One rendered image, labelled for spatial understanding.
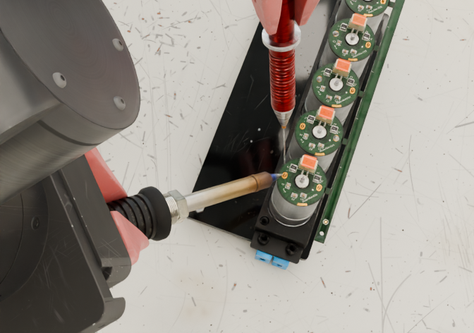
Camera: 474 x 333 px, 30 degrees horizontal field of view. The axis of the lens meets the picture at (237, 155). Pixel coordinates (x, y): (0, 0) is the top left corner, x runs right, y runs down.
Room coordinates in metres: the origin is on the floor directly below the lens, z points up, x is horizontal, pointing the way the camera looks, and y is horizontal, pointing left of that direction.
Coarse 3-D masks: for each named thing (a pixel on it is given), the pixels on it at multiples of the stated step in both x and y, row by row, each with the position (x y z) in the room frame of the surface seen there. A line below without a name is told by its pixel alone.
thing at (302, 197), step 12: (288, 168) 0.14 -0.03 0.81; (276, 180) 0.14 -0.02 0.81; (288, 180) 0.14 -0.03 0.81; (312, 180) 0.14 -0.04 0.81; (324, 180) 0.14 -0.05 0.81; (288, 192) 0.13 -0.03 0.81; (300, 192) 0.13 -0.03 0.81; (312, 192) 0.13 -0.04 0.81; (324, 192) 0.14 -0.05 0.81; (300, 204) 0.13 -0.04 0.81; (312, 204) 0.13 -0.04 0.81
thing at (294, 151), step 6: (318, 126) 0.17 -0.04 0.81; (312, 132) 0.17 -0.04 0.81; (324, 132) 0.17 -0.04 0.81; (294, 138) 0.16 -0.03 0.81; (318, 138) 0.16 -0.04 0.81; (294, 144) 0.16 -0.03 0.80; (288, 150) 0.16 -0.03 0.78; (294, 150) 0.16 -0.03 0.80; (300, 150) 0.16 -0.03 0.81; (336, 150) 0.16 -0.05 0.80; (288, 156) 0.16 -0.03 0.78; (294, 156) 0.16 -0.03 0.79; (300, 156) 0.16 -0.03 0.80; (312, 156) 0.15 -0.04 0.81; (318, 156) 0.15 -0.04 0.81; (324, 156) 0.16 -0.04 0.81; (330, 156) 0.16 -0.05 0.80; (318, 162) 0.15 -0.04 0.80; (324, 162) 0.16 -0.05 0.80; (330, 162) 0.16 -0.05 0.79; (324, 168) 0.16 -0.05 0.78
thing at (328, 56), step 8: (352, 32) 0.23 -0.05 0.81; (352, 40) 0.22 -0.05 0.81; (328, 48) 0.22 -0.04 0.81; (328, 56) 0.21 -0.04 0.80; (336, 56) 0.21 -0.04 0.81; (368, 56) 0.22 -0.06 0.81; (320, 64) 0.22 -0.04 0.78; (352, 64) 0.21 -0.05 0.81; (360, 64) 0.21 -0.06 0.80; (360, 72) 0.21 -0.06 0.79
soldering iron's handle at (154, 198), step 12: (144, 192) 0.11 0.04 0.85; (156, 192) 0.11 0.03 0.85; (108, 204) 0.10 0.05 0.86; (120, 204) 0.10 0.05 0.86; (132, 204) 0.10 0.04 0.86; (144, 204) 0.10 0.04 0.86; (156, 204) 0.10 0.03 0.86; (132, 216) 0.09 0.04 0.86; (144, 216) 0.10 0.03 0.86; (156, 216) 0.10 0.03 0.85; (168, 216) 0.10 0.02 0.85; (144, 228) 0.09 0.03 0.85; (156, 228) 0.09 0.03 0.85; (168, 228) 0.09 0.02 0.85; (156, 240) 0.09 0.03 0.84
